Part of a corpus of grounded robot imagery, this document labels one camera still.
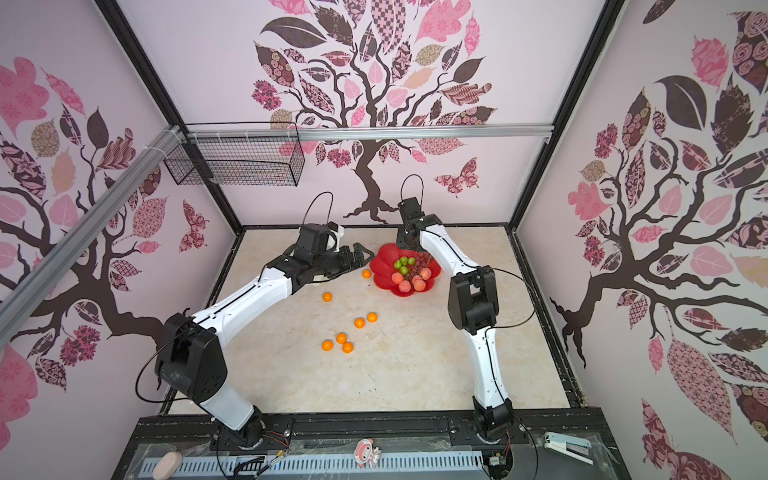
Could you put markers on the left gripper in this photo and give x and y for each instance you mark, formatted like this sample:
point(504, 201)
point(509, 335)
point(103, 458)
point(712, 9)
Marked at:
point(347, 262)

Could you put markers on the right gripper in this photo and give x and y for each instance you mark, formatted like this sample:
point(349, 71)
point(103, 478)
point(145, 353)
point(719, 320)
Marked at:
point(400, 239)

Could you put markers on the red flower fruit bowl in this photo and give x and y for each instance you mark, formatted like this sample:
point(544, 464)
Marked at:
point(382, 268)

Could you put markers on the purple grape bunch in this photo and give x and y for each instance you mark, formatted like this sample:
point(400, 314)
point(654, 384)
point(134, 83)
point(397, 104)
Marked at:
point(423, 261)

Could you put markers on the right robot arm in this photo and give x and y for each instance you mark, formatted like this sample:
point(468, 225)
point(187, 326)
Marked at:
point(473, 307)

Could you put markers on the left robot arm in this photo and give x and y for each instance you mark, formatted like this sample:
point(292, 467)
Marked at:
point(191, 358)

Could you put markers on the pink cartoon figure sticker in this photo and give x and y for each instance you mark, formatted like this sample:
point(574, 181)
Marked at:
point(366, 454)

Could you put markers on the white stapler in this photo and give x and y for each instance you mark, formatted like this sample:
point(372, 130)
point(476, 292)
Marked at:
point(573, 447)

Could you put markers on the pink oval soap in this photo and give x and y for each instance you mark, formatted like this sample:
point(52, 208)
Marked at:
point(167, 466)

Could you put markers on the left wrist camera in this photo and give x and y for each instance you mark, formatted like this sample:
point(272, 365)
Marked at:
point(336, 233)

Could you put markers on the aluminium rail back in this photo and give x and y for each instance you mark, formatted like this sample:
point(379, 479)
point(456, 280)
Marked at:
point(372, 132)

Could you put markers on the aluminium rail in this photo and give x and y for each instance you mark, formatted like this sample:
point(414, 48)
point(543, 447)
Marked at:
point(18, 307)
point(372, 132)

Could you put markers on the black wire basket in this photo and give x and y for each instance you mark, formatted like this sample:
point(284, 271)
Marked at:
point(263, 153)

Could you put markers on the white vented cable duct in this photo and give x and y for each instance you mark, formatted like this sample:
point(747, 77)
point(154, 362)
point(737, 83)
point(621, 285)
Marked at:
point(332, 465)

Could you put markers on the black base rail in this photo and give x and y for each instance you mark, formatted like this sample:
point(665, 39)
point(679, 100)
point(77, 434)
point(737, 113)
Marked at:
point(519, 454)

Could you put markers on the aluminium rail left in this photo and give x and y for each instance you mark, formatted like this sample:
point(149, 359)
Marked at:
point(18, 307)

